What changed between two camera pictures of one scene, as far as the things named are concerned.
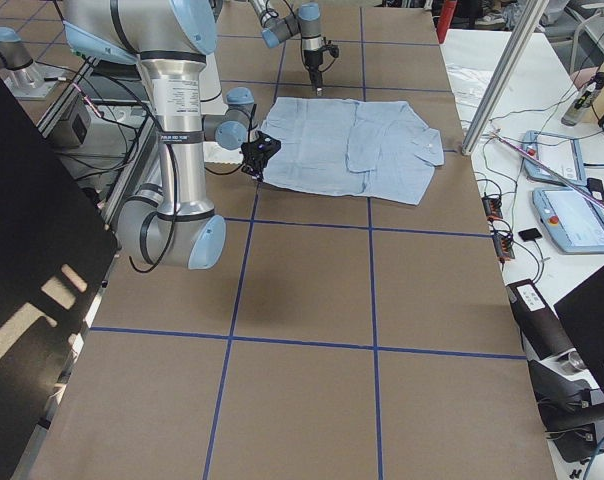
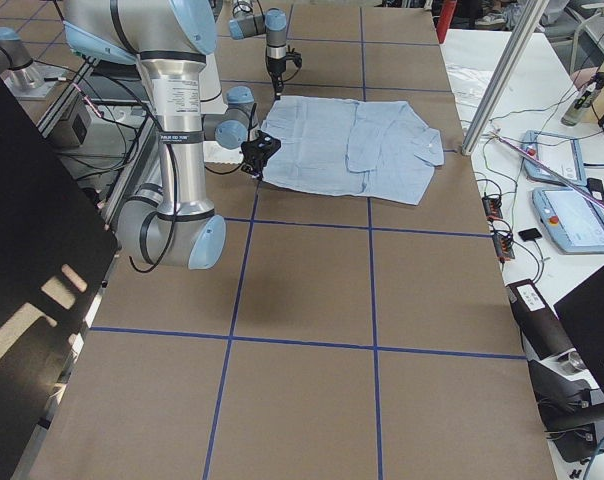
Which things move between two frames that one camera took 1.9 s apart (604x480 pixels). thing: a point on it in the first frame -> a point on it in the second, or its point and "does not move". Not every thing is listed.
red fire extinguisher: [445, 16] does not move
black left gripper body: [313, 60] -> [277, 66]
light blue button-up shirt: [351, 146] does not move
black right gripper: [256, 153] does not move
